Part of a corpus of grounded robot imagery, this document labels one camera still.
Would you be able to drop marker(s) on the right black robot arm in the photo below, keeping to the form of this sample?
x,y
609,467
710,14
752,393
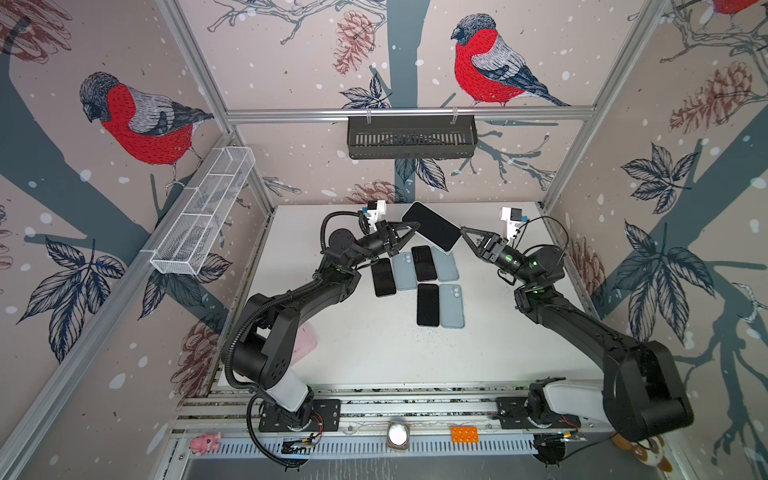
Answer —
x,y
641,395

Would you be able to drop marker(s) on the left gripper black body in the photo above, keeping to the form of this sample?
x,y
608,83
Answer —
x,y
374,245

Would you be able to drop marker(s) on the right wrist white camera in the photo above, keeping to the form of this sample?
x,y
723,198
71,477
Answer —
x,y
514,220

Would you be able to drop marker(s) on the round silver button light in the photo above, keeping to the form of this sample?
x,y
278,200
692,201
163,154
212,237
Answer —
x,y
398,435

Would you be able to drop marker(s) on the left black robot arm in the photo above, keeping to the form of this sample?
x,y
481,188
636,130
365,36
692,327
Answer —
x,y
257,352

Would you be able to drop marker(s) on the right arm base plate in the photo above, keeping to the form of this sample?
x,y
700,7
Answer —
x,y
523,413

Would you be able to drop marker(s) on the pink phone case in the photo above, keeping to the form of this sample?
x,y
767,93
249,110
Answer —
x,y
306,341

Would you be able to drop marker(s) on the orange toy brick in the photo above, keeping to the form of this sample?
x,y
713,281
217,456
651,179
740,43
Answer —
x,y
464,434

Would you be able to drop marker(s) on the brown white plush toy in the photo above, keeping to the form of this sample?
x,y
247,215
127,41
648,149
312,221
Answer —
x,y
650,452

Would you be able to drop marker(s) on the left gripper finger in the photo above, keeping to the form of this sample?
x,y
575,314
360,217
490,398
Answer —
x,y
385,229
403,233

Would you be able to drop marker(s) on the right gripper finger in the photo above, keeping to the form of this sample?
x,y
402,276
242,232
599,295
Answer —
x,y
474,236
479,251

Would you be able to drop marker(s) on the black phone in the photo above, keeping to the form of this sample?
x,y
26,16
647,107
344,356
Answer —
x,y
383,278
424,263
435,228

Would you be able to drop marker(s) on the pink plush toy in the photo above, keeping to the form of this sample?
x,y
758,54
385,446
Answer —
x,y
205,444

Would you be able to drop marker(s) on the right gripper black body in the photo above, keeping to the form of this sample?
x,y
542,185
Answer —
x,y
509,259

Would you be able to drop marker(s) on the black wall basket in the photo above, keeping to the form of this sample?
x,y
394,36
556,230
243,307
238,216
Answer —
x,y
412,137

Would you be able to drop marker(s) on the grey-blue phone case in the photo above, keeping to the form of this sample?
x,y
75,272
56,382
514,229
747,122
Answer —
x,y
445,266

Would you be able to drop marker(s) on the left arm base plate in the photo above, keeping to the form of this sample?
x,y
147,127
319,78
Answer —
x,y
315,416

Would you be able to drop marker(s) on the light-blue phone case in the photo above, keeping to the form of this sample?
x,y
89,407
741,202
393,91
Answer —
x,y
451,306
404,272

